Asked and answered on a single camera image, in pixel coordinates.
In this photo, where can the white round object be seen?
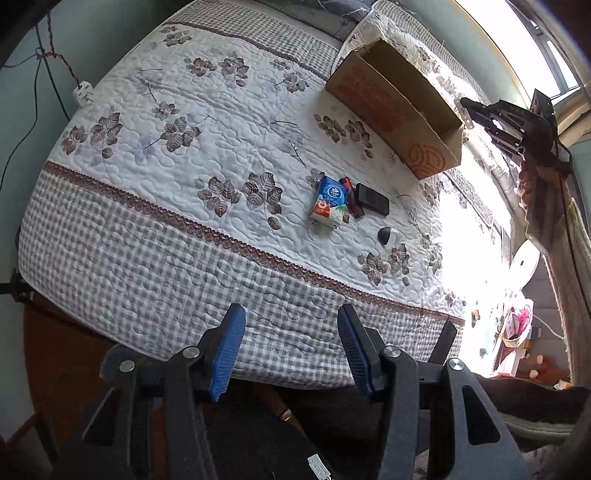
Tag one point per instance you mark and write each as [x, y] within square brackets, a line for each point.
[524, 265]

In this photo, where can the red lighter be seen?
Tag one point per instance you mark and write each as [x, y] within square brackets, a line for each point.
[355, 205]

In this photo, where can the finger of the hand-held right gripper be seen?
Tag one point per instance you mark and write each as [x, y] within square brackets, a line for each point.
[508, 137]
[489, 113]

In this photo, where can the floral quilted bed cover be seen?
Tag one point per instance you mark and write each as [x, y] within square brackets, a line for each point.
[184, 184]

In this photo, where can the pink white bag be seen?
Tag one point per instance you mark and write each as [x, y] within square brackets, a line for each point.
[515, 323]

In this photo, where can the window frame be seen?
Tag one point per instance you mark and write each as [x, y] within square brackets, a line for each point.
[554, 46]

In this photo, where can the beige fuzzy cloth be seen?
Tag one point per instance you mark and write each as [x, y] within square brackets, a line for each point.
[570, 300]

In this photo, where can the blue tissue pack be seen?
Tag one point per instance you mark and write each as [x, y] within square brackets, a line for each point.
[330, 198]

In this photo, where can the white power strip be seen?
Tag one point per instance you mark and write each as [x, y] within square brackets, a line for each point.
[83, 92]

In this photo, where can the red patterned cloth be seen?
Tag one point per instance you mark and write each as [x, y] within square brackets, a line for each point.
[531, 184]

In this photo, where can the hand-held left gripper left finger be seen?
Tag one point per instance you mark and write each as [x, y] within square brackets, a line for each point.
[228, 355]

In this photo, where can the black power bank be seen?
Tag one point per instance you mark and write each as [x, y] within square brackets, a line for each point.
[371, 198]

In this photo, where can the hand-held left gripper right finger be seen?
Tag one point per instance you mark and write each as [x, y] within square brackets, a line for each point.
[355, 355]

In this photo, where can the brown cardboard box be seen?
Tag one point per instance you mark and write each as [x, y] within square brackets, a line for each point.
[383, 101]

